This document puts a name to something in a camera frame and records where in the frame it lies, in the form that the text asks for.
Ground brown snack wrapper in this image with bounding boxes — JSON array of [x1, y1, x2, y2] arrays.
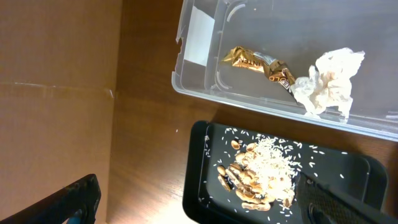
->
[[221, 46, 295, 96]]

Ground white napkin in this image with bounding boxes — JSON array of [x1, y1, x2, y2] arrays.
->
[[291, 48, 365, 119]]

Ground food scraps with rice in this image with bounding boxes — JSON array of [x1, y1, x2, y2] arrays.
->
[[217, 139, 303, 212]]

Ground clear plastic waste bin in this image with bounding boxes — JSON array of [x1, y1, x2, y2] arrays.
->
[[172, 0, 397, 141]]

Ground black rectangular tray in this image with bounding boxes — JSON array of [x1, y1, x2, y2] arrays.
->
[[183, 121, 388, 223]]

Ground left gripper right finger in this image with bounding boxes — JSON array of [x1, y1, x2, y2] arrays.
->
[[295, 172, 397, 224]]

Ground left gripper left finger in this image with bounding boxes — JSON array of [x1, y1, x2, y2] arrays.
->
[[1, 174, 101, 224]]

